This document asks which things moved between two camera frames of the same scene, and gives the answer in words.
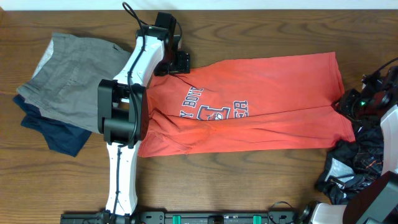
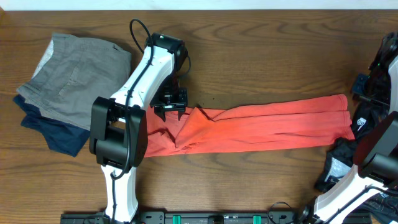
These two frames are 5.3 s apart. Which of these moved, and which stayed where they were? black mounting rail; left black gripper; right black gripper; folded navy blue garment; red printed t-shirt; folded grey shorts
Moved: left black gripper; right black gripper; red printed t-shirt
Stayed: folded navy blue garment; black mounting rail; folded grey shorts
